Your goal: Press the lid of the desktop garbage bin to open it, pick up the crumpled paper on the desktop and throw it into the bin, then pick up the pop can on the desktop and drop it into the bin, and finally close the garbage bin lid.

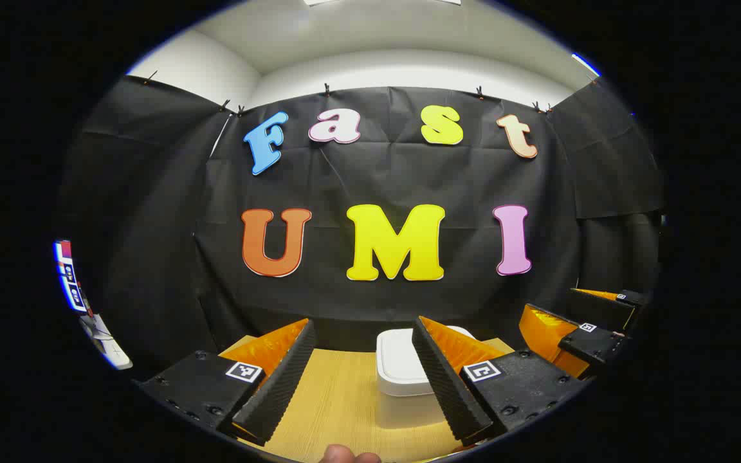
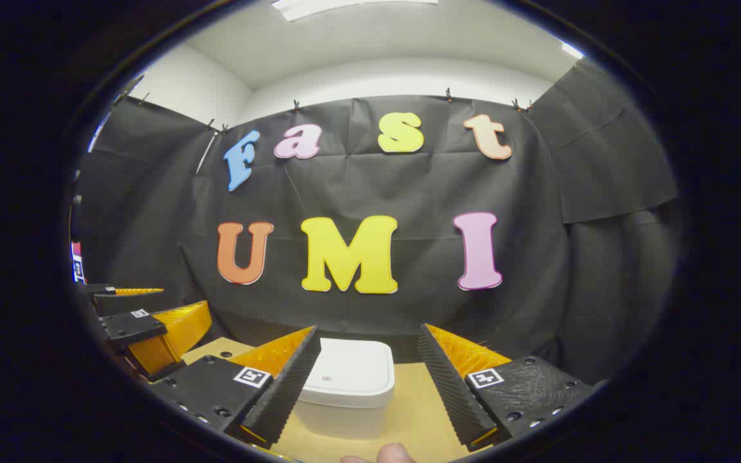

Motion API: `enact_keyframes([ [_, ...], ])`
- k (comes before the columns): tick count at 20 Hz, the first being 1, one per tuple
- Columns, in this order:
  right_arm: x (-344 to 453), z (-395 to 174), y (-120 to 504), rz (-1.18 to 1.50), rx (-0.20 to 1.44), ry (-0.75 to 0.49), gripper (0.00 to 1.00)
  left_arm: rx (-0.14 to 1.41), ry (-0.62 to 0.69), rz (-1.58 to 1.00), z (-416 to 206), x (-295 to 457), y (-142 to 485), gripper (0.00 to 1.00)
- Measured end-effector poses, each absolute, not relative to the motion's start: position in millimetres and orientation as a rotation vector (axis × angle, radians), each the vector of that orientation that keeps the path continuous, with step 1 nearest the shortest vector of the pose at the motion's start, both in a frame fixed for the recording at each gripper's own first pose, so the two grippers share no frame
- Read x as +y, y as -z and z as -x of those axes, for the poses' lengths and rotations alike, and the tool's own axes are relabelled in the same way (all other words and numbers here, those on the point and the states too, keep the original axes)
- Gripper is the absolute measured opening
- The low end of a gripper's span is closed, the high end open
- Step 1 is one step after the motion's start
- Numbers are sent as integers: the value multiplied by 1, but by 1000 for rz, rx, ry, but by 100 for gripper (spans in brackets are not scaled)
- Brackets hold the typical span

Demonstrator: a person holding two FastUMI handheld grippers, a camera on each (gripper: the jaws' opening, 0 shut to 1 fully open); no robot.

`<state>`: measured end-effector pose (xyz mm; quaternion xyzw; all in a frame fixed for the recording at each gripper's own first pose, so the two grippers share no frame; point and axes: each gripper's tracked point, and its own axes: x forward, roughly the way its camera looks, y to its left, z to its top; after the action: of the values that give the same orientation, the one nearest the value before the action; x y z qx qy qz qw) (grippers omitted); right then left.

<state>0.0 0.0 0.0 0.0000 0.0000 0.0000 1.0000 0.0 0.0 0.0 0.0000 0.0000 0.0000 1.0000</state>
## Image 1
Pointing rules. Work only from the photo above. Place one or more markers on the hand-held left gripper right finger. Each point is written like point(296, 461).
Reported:
point(448, 386)

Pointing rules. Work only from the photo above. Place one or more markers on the wooden desktop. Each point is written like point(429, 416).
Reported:
point(338, 405)

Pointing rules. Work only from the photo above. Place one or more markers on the colourful printed banner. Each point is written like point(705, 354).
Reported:
point(71, 276)

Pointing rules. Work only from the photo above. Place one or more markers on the white desktop garbage bin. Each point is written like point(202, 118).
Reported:
point(399, 360)

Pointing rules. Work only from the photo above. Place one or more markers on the black backdrop cloth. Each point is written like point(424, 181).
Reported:
point(377, 173)

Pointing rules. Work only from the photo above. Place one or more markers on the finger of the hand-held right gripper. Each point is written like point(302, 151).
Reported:
point(595, 344)
point(602, 308)

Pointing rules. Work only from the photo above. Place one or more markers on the white flat object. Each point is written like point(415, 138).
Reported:
point(110, 347)

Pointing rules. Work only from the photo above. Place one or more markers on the row of small cloth clips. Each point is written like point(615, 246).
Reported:
point(327, 89)

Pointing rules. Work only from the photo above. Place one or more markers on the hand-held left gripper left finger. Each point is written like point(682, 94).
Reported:
point(277, 382)

